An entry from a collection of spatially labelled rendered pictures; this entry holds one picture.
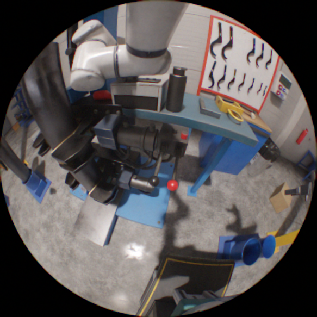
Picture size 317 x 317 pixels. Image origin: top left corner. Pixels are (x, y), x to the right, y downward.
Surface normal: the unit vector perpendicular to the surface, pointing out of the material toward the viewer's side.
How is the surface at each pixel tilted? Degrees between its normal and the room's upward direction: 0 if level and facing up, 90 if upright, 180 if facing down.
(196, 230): 0
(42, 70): 90
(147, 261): 0
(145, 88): 90
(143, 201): 0
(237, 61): 90
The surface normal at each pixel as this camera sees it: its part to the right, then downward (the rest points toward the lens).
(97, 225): 0.07, -0.64
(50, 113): 0.71, 0.57
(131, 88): -0.22, 0.74
